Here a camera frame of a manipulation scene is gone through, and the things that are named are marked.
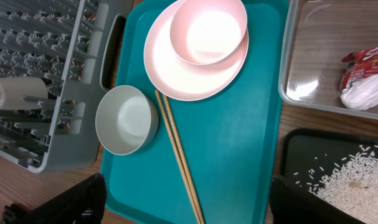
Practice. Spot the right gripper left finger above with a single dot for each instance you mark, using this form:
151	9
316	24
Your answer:
82	203

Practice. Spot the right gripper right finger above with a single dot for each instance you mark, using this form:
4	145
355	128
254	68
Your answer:
290	204

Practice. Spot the grey bowl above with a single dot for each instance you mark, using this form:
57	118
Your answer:
126	120

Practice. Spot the wooden chopstick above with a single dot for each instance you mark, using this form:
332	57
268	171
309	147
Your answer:
183	158
164	114

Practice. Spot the pale green cup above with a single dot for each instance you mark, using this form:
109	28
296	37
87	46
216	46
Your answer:
13	89

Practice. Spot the snack wrapper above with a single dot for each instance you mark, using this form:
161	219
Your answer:
359	84

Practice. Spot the pink bowl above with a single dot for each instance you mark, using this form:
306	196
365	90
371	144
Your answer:
204	32

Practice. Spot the black tray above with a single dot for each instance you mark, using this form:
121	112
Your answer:
301	139

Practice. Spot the spilled rice pile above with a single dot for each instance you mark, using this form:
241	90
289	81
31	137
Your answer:
343	175

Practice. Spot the teal serving tray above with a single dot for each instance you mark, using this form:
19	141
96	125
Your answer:
229	141

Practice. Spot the large pink plate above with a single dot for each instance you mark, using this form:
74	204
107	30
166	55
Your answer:
179	79

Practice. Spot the grey plastic dish rack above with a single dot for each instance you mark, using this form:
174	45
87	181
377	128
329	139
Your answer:
54	59

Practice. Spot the clear plastic bin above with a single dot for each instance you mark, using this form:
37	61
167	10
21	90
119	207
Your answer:
327	46

